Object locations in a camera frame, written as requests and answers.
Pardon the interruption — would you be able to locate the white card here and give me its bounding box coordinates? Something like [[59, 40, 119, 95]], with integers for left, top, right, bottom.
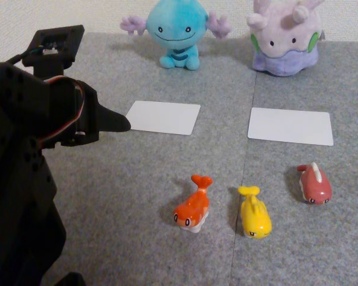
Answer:
[[247, 107, 334, 147], [125, 100, 202, 136]]

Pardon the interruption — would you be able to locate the yellow fish sushi figure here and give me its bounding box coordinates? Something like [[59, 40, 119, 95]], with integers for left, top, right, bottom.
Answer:
[[237, 185, 273, 240]]

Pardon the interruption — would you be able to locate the red white black servo wire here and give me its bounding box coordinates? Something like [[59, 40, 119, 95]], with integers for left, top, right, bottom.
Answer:
[[37, 75, 86, 150]]

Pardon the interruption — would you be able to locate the black camera cable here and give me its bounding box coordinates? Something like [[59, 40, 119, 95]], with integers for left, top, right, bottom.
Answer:
[[5, 50, 30, 64]]

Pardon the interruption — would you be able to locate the orange fish sushi figure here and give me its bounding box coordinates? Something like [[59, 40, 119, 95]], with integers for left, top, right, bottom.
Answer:
[[172, 174, 214, 234]]

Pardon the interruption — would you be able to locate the purple Goomy plush toy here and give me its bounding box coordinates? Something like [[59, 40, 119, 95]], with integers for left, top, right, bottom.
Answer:
[[246, 0, 326, 77]]

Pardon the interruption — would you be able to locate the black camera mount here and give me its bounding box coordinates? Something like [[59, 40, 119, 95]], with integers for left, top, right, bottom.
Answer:
[[21, 24, 85, 79]]

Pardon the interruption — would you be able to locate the grey carpet tile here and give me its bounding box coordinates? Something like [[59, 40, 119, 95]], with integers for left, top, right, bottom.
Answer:
[[231, 38, 358, 286], [40, 32, 257, 286]]

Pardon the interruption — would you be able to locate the blue Wooper plush toy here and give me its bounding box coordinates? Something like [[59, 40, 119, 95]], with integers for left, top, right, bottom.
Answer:
[[120, 0, 232, 71]]

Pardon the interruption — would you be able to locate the red fish sushi figure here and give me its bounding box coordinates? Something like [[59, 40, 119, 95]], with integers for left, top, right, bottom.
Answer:
[[297, 161, 332, 206]]

